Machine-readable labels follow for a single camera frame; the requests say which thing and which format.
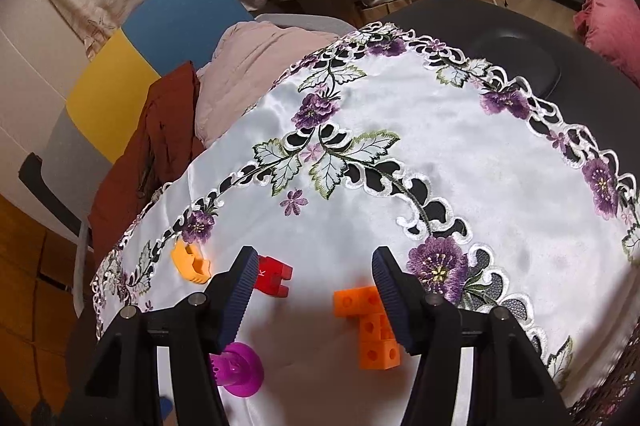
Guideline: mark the magenta plastic spool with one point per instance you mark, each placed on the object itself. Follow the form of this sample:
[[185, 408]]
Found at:
[[242, 366]]

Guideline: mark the pink cushion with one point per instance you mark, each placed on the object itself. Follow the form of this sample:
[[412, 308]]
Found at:
[[610, 15]]

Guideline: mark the yellow blue grey chair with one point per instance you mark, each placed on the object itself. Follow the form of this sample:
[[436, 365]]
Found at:
[[110, 80]]

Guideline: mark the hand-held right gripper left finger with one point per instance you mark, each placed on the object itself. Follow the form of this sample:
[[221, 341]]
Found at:
[[237, 301]]

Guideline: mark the yellow ridged plastic toy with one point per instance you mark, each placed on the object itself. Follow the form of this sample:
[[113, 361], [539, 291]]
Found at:
[[190, 263]]

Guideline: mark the white floral embroidered tablecloth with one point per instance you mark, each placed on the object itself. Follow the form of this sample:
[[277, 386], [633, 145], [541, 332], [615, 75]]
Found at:
[[450, 165]]

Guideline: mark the pale pink blanket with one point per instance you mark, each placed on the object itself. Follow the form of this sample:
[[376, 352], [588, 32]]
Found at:
[[240, 65]]

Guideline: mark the rust brown jacket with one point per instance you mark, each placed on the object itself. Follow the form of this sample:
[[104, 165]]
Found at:
[[160, 145]]

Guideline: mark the red notched plastic block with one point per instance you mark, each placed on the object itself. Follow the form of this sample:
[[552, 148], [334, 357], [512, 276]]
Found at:
[[272, 273]]

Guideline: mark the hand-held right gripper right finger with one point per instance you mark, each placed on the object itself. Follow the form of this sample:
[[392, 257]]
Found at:
[[392, 301]]

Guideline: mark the orange linked cubes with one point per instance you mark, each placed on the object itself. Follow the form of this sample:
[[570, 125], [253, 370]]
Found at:
[[370, 331]]

